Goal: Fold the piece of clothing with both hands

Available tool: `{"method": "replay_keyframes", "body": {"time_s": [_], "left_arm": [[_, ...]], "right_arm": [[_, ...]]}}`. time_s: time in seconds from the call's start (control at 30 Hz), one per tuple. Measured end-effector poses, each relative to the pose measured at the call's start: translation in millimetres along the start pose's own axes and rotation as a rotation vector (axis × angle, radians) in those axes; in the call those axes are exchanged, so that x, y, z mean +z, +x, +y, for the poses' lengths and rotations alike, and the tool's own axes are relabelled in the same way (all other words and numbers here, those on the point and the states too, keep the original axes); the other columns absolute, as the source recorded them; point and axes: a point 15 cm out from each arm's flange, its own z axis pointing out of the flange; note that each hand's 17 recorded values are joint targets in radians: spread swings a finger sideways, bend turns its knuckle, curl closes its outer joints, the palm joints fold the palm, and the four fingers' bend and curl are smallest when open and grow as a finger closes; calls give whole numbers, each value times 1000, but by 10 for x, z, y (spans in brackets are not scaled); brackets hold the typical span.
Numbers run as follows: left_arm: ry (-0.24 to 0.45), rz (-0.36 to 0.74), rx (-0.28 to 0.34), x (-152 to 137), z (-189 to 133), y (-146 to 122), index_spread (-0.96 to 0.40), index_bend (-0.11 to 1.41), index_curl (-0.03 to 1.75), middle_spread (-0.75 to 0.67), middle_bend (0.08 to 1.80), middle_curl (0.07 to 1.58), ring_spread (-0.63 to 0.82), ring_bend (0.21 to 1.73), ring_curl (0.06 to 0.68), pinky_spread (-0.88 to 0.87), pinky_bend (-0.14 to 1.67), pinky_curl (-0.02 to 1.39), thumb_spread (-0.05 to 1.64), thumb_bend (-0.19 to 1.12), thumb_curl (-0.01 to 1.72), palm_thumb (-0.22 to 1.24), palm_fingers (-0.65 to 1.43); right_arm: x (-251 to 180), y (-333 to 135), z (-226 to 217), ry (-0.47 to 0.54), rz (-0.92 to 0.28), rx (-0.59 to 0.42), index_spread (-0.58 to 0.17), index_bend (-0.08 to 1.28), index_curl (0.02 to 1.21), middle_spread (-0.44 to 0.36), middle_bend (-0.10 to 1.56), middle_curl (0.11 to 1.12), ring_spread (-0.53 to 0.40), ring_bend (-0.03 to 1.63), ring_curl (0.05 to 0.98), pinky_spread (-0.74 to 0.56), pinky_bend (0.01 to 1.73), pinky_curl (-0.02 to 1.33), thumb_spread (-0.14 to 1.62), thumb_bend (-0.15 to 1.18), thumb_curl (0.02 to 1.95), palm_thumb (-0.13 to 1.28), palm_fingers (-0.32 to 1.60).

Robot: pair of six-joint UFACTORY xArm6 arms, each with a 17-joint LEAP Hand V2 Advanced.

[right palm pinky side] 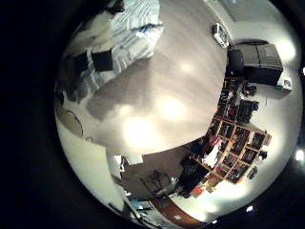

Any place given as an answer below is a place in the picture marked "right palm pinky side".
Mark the white control box red trim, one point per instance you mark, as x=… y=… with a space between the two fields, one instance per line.
x=220 y=34

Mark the white blue striped shirt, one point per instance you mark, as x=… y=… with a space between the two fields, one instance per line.
x=133 y=44

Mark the person in black clothes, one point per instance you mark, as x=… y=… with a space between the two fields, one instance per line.
x=190 y=176

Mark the wooden cubby shelf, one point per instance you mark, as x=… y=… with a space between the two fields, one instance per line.
x=241 y=140

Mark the brown floor mat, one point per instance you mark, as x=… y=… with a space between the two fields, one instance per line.
x=173 y=210

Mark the small white box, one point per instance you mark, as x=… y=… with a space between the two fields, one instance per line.
x=286 y=84

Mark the black cabinet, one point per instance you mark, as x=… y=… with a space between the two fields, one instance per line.
x=260 y=63

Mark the white paper sheet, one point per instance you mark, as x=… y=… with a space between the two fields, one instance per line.
x=133 y=159

